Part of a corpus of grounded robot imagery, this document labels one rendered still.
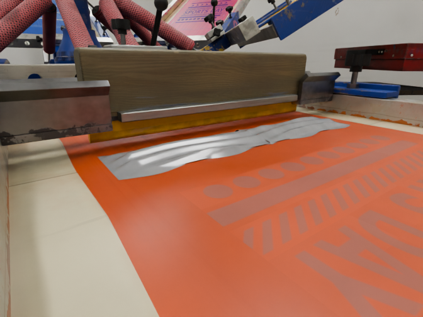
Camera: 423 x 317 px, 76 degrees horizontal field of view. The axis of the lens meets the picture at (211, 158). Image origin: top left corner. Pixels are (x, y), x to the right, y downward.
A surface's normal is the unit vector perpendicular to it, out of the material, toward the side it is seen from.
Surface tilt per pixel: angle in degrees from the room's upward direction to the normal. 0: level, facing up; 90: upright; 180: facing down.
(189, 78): 90
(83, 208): 0
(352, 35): 90
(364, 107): 90
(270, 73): 90
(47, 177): 0
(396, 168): 0
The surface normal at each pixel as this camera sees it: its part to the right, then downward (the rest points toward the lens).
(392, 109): -0.81, 0.20
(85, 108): 0.58, 0.29
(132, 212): 0.00, -0.94
